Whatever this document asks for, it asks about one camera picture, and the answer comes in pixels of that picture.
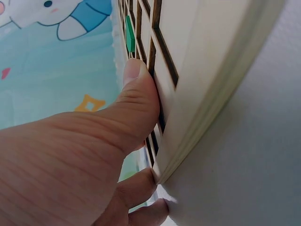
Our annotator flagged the person's left hand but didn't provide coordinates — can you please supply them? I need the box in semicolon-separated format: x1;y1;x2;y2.
0;58;170;226

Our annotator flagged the cream wooden grid board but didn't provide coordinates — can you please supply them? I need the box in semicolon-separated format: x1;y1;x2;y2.
116;0;286;186

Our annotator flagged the green block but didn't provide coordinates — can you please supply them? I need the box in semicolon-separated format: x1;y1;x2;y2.
125;15;136;53

